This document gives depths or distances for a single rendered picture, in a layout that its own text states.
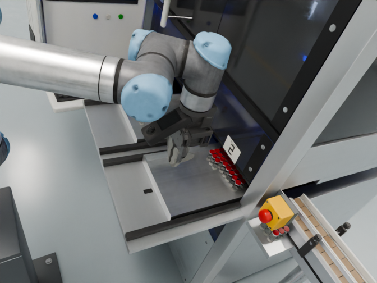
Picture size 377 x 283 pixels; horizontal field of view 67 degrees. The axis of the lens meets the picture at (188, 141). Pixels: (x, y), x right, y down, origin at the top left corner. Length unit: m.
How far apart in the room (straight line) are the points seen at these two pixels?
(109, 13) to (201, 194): 0.93
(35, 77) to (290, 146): 0.60
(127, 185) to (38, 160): 1.34
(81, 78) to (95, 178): 1.68
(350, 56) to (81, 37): 1.15
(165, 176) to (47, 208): 1.12
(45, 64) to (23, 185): 1.69
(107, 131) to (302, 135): 0.72
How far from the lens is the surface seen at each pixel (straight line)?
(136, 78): 0.45
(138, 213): 0.93
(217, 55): 0.56
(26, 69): 0.50
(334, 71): 0.71
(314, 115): 0.74
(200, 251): 1.41
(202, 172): 1.08
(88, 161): 2.22
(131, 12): 1.52
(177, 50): 0.57
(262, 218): 0.89
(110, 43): 1.55
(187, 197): 0.99
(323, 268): 1.00
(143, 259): 1.83
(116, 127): 1.18
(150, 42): 0.56
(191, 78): 0.59
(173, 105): 1.34
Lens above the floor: 1.66
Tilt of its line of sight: 42 degrees down
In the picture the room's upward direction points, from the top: 18 degrees clockwise
